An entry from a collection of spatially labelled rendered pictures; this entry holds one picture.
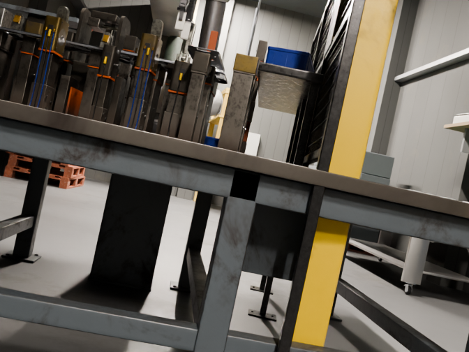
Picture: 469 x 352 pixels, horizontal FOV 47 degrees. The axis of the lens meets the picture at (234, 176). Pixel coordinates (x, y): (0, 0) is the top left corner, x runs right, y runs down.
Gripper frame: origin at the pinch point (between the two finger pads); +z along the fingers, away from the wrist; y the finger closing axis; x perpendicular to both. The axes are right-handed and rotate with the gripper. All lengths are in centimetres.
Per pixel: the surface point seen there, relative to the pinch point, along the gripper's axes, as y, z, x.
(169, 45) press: -777, -156, -171
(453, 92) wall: -463, -104, 247
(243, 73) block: 16.5, 14.0, 27.4
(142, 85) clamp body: 24.1, 26.2, -4.4
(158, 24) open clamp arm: 18.2, 3.6, -4.9
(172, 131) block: 23.0, 39.2, 8.4
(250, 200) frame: 65, 55, 40
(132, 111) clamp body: 24.5, 35.4, -5.7
